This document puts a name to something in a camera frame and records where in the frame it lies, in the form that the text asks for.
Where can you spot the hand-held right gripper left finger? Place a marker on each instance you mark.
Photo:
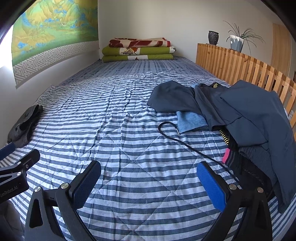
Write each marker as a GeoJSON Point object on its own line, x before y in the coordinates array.
{"type": "Point", "coordinates": [85, 183]}

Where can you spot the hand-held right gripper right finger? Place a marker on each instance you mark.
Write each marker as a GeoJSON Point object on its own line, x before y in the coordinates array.
{"type": "Point", "coordinates": [211, 185]}

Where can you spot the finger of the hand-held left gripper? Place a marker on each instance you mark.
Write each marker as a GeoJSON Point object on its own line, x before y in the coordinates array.
{"type": "Point", "coordinates": [7, 149]}
{"type": "Point", "coordinates": [27, 160]}

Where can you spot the navy blue jacket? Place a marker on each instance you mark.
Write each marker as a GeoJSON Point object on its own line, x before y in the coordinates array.
{"type": "Point", "coordinates": [249, 111]}

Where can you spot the dark grey folded garment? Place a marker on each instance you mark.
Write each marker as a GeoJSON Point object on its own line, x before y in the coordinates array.
{"type": "Point", "coordinates": [23, 125]}

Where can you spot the black garment with yellow print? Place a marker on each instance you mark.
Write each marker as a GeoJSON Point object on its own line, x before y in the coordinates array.
{"type": "Point", "coordinates": [245, 171]}

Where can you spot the black clothes hanger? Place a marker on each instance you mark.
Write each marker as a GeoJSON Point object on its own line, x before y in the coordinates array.
{"type": "Point", "coordinates": [175, 143]}

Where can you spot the light blue towel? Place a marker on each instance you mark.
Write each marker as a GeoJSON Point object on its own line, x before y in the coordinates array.
{"type": "Point", "coordinates": [189, 121]}

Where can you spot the blue white striped quilt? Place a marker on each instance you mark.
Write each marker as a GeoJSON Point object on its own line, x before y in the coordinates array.
{"type": "Point", "coordinates": [115, 104]}

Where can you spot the green folded blanket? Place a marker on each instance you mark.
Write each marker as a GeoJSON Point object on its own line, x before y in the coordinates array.
{"type": "Point", "coordinates": [115, 52]}

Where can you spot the potted plant in white pot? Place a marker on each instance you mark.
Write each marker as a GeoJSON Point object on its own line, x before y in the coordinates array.
{"type": "Point", "coordinates": [237, 42]}

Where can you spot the dark ceramic vase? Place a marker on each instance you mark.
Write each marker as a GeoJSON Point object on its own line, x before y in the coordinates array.
{"type": "Point", "coordinates": [213, 38]}

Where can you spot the red floral folded blanket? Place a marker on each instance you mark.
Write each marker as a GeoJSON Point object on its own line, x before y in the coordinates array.
{"type": "Point", "coordinates": [138, 42]}

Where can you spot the wooden door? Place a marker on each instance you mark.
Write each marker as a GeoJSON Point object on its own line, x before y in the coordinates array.
{"type": "Point", "coordinates": [281, 51]}

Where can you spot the wooden slatted bed rail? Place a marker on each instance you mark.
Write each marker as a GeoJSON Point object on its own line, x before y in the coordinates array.
{"type": "Point", "coordinates": [231, 62]}

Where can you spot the landscape wall poster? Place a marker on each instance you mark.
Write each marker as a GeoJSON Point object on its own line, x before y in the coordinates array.
{"type": "Point", "coordinates": [57, 23]}

